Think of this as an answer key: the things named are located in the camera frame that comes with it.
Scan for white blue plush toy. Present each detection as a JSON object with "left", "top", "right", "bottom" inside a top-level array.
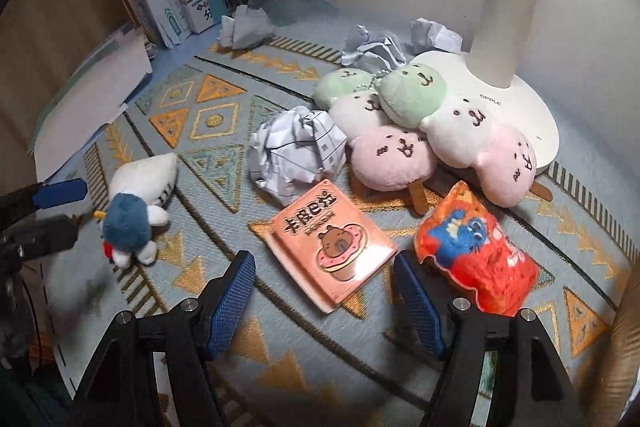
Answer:
[{"left": 93, "top": 153, "right": 178, "bottom": 270}]

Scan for red snack bag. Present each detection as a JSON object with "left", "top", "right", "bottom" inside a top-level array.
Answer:
[{"left": 414, "top": 181, "right": 538, "bottom": 317}]

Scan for pink capybara notebook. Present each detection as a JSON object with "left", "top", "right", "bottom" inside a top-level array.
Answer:
[{"left": 265, "top": 180, "right": 397, "bottom": 314}]

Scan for lined paper ball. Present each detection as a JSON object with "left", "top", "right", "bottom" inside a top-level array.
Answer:
[{"left": 247, "top": 106, "right": 347, "bottom": 206}]

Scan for brown woven basket tray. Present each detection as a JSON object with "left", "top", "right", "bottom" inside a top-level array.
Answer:
[{"left": 589, "top": 282, "right": 639, "bottom": 426}]

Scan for white paper sheets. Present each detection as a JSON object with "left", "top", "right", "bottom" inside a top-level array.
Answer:
[{"left": 29, "top": 27, "right": 152, "bottom": 182}]

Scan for large dango plush skewer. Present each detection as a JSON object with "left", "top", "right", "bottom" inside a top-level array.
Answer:
[{"left": 373, "top": 63, "right": 537, "bottom": 208}]

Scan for patterned blue woven mat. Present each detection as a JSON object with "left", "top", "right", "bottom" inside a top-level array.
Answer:
[{"left": 41, "top": 0, "right": 439, "bottom": 426}]

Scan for crumpled paper at mat corner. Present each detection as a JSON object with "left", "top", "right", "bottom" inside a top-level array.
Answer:
[{"left": 218, "top": 5, "right": 274, "bottom": 51}]

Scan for small dango plush skewer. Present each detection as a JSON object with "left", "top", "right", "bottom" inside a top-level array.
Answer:
[{"left": 312, "top": 68, "right": 437, "bottom": 216}]

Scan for white desk lamp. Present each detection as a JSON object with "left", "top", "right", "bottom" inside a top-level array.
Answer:
[{"left": 413, "top": 0, "right": 560, "bottom": 172}]

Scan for crumpled paper near lamp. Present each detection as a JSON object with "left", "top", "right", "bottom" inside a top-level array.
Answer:
[{"left": 410, "top": 17, "right": 463, "bottom": 54}]

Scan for crumpled paper behind plush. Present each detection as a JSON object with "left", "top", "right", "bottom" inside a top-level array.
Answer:
[{"left": 341, "top": 25, "right": 407, "bottom": 72}]

